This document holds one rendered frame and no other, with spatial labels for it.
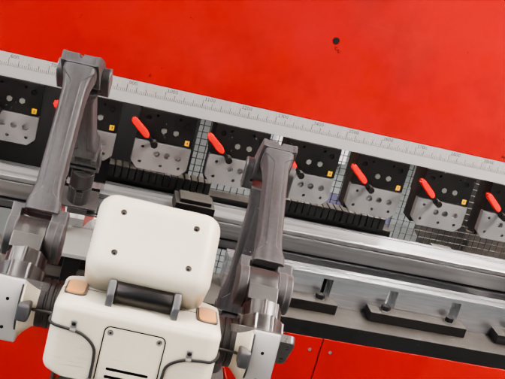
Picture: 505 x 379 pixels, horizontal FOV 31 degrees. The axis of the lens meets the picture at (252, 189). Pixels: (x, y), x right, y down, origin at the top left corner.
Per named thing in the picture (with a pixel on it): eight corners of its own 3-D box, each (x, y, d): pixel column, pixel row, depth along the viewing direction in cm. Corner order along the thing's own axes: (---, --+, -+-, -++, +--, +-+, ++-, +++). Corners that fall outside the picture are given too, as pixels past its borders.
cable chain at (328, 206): (255, 205, 293) (258, 193, 292) (253, 198, 299) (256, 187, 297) (382, 230, 302) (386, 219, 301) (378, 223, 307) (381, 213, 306)
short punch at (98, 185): (66, 183, 243) (73, 150, 240) (66, 181, 245) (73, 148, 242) (103, 191, 245) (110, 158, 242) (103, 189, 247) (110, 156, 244)
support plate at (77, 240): (35, 251, 220) (36, 247, 219) (44, 213, 244) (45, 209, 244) (109, 265, 223) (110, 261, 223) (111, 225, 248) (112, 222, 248)
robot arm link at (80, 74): (60, 28, 176) (111, 40, 177) (63, 61, 188) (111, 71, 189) (-2, 247, 160) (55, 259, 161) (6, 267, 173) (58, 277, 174)
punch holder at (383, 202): (343, 209, 252) (360, 153, 247) (336, 198, 260) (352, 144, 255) (393, 219, 255) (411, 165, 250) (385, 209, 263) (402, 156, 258)
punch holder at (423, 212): (409, 222, 256) (427, 168, 251) (401, 212, 264) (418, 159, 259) (458, 233, 259) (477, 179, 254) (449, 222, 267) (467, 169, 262)
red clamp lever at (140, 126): (135, 116, 232) (158, 146, 235) (135, 113, 236) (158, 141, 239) (130, 121, 232) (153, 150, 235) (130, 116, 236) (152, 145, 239)
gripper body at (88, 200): (58, 189, 233) (62, 169, 228) (98, 196, 235) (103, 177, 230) (55, 207, 228) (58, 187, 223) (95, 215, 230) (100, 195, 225)
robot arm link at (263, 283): (246, 304, 162) (276, 310, 163) (253, 256, 168) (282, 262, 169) (235, 326, 170) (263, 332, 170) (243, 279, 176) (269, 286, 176)
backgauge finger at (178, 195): (175, 232, 256) (179, 216, 255) (171, 201, 281) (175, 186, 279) (216, 241, 259) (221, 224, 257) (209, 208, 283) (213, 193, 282)
